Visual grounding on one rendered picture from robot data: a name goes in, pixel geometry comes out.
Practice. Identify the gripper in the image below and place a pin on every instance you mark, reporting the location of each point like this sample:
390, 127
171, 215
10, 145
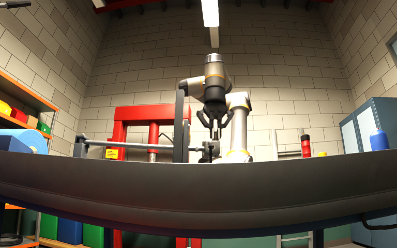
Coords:
215, 99

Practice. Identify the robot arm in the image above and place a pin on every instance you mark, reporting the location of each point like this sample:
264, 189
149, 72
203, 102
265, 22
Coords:
238, 124

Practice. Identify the grey rod socket block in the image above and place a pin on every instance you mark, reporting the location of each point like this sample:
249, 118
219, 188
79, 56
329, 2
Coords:
207, 145

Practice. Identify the black safety pin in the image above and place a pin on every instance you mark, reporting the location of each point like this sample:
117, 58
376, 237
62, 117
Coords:
211, 155

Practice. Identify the grey control rod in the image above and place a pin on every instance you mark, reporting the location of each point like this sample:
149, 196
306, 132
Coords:
130, 144

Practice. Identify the dark grey rod end block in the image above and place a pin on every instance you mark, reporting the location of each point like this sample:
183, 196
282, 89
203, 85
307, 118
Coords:
80, 148

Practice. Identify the grey ladder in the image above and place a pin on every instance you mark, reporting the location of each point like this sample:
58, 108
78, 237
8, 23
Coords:
274, 142

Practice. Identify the dark grey workbench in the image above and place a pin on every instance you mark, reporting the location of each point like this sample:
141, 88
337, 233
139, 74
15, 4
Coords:
198, 192

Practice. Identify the white ceiling light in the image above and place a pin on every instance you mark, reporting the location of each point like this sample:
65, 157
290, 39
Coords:
98, 3
214, 37
210, 13

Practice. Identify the red fire extinguisher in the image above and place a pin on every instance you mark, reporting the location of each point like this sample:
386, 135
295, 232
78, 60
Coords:
306, 145

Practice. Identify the yellow cap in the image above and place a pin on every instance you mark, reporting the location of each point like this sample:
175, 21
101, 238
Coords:
322, 154

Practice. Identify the red ceiling beam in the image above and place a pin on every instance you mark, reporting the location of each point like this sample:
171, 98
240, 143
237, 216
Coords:
124, 4

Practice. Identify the blue-grey cabinet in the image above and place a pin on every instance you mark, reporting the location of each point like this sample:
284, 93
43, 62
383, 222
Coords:
359, 124

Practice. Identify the blue gas bottle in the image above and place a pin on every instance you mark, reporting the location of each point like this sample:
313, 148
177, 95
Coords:
379, 141

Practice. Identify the green box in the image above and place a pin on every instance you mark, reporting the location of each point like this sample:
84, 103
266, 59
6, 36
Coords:
43, 127

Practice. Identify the tan box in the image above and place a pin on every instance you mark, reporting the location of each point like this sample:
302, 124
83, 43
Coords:
32, 121

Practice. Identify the blue crate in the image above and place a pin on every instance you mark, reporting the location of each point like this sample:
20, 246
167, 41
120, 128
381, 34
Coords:
70, 232

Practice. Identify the light blue roll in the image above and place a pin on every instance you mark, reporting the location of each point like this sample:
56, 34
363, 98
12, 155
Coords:
31, 139

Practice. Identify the orange shelf unit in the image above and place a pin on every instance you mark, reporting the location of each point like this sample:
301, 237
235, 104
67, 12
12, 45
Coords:
28, 94

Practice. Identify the window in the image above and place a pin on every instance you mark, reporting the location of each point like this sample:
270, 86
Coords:
393, 49

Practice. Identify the red box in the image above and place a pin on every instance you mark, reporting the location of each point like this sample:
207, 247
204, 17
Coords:
18, 114

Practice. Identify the dark blue box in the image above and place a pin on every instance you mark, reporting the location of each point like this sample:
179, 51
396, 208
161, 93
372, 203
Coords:
14, 145

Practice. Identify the yellow box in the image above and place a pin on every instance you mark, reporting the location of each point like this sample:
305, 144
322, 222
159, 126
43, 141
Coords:
4, 108

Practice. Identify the dark green crate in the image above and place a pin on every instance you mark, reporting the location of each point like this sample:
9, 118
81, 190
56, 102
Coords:
28, 222

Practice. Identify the dark grey bar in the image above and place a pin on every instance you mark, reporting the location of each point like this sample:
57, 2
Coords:
14, 4

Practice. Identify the red press frame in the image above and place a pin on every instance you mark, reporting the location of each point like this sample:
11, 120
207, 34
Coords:
145, 113

